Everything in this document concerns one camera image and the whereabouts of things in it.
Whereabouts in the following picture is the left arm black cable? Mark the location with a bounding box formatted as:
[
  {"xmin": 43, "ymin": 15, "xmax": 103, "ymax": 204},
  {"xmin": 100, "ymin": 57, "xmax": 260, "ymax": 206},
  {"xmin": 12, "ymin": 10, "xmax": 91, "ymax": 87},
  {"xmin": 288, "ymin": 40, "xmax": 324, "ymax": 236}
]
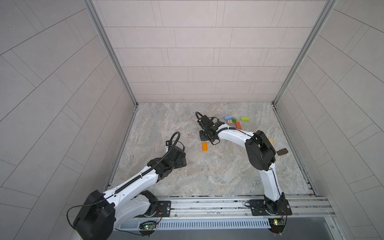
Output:
[{"xmin": 66, "ymin": 203, "xmax": 100, "ymax": 230}]

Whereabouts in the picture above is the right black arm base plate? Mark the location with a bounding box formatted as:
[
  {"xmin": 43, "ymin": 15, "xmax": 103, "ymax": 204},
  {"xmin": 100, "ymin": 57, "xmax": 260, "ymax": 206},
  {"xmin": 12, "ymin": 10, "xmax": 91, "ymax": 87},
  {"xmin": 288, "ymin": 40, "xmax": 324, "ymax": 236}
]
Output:
[{"xmin": 244, "ymin": 200, "xmax": 293, "ymax": 216}]

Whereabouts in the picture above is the aluminium mounting rail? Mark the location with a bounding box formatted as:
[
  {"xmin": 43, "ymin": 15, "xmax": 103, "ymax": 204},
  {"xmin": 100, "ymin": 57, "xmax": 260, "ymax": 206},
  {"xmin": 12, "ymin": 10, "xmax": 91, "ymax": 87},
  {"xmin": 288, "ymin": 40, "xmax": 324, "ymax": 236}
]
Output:
[{"xmin": 157, "ymin": 195, "xmax": 335, "ymax": 219}]

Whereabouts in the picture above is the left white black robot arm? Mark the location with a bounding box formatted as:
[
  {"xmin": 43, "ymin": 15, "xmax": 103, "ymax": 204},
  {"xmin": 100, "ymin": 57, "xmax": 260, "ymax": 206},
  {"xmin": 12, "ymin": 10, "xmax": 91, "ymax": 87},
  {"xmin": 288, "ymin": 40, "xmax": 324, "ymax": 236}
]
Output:
[{"xmin": 69, "ymin": 132, "xmax": 187, "ymax": 240}]

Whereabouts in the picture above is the left green circuit board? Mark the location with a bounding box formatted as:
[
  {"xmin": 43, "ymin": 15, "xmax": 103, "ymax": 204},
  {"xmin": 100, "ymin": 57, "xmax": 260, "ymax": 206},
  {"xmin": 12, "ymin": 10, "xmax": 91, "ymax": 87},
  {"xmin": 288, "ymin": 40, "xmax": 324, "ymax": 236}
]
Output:
[{"xmin": 139, "ymin": 221, "xmax": 157, "ymax": 236}]

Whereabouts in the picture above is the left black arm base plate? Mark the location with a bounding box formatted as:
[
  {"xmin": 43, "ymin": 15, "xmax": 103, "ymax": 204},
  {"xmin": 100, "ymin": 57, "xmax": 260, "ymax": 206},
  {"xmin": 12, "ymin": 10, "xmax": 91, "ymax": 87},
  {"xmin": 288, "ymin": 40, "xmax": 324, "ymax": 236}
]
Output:
[{"xmin": 137, "ymin": 201, "xmax": 172, "ymax": 218}]

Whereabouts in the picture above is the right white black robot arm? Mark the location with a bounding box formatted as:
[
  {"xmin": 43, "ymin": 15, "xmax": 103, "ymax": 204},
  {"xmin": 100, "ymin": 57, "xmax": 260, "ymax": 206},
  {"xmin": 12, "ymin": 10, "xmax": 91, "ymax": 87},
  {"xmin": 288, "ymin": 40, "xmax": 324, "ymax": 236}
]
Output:
[{"xmin": 195, "ymin": 112, "xmax": 292, "ymax": 216}]

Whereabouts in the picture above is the dark brown wood block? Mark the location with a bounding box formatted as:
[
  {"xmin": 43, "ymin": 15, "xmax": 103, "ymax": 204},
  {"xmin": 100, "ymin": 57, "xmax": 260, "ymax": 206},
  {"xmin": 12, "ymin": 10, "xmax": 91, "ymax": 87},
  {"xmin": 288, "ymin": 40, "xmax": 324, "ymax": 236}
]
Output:
[{"xmin": 276, "ymin": 148, "xmax": 289, "ymax": 156}]

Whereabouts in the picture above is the orange wood block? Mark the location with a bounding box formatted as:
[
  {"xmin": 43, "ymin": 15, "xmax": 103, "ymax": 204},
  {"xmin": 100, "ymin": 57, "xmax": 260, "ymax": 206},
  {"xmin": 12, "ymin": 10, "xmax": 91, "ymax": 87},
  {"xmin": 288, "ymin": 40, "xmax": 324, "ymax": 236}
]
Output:
[{"xmin": 202, "ymin": 142, "xmax": 208, "ymax": 152}]

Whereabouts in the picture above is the red wood block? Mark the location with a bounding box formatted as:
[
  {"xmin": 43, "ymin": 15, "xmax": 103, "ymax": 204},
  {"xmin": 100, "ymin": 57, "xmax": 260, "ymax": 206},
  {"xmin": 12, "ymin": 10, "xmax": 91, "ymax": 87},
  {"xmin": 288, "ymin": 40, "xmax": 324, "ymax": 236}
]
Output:
[{"xmin": 236, "ymin": 122, "xmax": 242, "ymax": 130}]

